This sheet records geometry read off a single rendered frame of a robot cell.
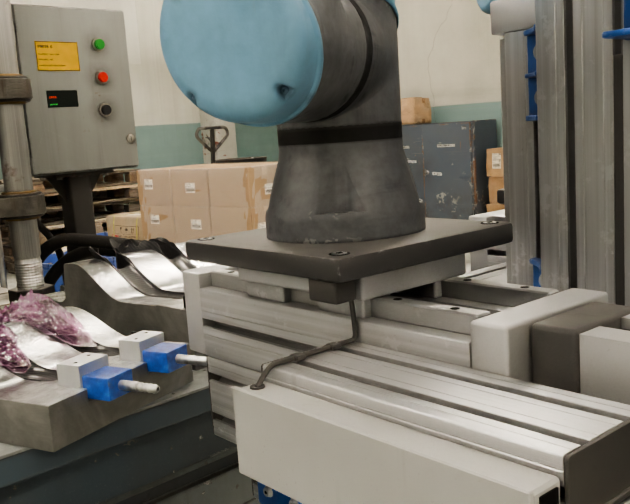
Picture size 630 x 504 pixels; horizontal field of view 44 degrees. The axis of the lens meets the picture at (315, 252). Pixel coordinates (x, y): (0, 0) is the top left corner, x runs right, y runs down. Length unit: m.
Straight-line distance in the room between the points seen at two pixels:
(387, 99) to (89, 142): 1.42
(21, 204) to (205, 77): 1.26
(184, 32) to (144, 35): 8.67
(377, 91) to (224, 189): 4.59
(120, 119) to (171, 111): 7.23
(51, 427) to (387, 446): 0.53
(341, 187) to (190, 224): 4.90
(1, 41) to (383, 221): 1.29
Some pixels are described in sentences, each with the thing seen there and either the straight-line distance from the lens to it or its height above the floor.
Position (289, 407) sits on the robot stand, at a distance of 0.55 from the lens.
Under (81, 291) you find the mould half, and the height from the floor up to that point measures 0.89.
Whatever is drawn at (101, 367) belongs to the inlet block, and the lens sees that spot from 1.00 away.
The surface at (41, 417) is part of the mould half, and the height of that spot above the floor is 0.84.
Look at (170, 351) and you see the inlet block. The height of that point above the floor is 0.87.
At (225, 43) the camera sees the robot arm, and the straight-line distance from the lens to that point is 0.56.
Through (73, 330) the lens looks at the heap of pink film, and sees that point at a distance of 1.15.
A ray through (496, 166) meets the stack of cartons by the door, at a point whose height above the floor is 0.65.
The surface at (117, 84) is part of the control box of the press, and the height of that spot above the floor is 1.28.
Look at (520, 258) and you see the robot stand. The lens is 0.85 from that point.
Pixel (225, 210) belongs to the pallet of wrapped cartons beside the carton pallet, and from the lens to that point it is 5.28.
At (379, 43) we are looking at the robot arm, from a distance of 0.69.
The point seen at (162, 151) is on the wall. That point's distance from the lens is 9.23.
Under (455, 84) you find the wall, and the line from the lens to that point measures 8.83.
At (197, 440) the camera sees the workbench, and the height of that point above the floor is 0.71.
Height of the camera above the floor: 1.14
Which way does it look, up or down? 9 degrees down
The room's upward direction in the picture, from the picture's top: 4 degrees counter-clockwise
